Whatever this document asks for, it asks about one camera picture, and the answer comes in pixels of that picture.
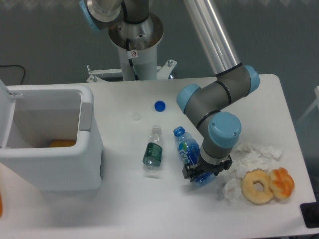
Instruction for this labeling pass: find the white metal base frame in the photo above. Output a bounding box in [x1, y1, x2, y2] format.
[86, 59, 177, 83]

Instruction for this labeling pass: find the small crumpled white tissue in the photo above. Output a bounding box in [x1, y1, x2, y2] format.
[222, 178, 242, 205]

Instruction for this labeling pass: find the white open trash bin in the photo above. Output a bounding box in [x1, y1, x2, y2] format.
[0, 84, 103, 191]

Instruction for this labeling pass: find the orange twisted bread roll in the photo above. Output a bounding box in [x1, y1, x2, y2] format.
[269, 167, 295, 200]

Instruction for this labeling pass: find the clear bottle green label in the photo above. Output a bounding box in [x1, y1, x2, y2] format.
[142, 125, 163, 179]

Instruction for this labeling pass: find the black floor cable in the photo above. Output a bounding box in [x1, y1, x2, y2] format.
[0, 64, 26, 85]

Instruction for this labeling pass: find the black cable on pedestal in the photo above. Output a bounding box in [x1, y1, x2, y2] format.
[125, 38, 140, 81]

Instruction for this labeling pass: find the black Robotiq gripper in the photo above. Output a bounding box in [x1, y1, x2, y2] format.
[182, 155, 233, 182]

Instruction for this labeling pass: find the orange bread inside bin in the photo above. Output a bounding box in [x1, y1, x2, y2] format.
[49, 140, 76, 147]

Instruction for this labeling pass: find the blue bottle cap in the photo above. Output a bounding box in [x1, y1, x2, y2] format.
[154, 100, 166, 112]

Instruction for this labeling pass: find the large crumpled white tissue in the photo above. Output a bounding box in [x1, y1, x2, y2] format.
[229, 141, 284, 179]

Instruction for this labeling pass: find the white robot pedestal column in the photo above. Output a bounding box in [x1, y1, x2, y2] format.
[109, 13, 163, 81]

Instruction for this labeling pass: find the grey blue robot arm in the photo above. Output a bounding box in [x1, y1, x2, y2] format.
[79, 0, 260, 181]

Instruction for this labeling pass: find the black device at edge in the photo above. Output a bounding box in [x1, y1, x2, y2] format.
[300, 202, 319, 229]

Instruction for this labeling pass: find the orange object left edge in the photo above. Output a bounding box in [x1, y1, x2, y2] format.
[0, 193, 3, 217]

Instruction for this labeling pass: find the plain ring donut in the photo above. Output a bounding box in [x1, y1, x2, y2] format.
[241, 170, 274, 205]

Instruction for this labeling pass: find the blue plastic drink bottle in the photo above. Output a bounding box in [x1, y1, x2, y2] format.
[173, 126, 215, 186]

